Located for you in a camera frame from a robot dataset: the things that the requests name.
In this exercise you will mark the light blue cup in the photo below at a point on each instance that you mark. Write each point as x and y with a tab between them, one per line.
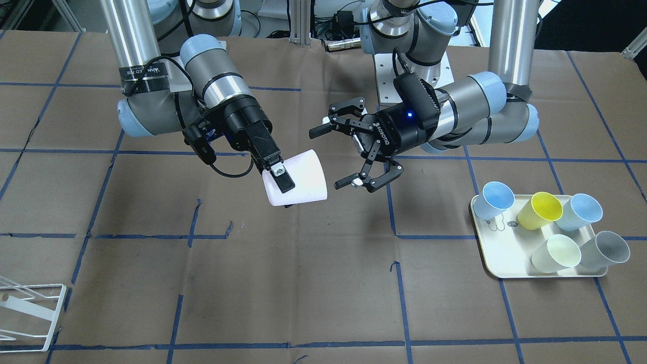
581	210

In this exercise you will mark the silver metal cylinder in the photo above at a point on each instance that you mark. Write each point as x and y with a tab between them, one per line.
332	46

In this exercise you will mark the cream white cup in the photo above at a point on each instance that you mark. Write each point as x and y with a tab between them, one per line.
555	254

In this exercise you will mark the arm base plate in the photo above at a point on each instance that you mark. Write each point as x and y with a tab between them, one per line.
436	75

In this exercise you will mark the cream plastic tray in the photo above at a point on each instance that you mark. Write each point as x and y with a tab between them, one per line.
507	247

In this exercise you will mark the white wire cup rack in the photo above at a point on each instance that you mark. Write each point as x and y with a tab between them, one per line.
30	315

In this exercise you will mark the yellow plastic cup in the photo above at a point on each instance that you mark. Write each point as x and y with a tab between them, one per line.
542	209

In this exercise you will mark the grey plastic cup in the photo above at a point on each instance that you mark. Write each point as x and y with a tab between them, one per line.
604	249

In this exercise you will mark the pink plastic cup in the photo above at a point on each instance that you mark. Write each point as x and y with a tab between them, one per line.
306	172

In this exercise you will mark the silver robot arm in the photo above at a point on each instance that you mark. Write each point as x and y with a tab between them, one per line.
483	108
202	95

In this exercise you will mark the blue cup near arm base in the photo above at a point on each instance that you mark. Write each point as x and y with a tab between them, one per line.
495	199

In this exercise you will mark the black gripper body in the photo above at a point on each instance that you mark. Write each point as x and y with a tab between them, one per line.
243	120
396	127

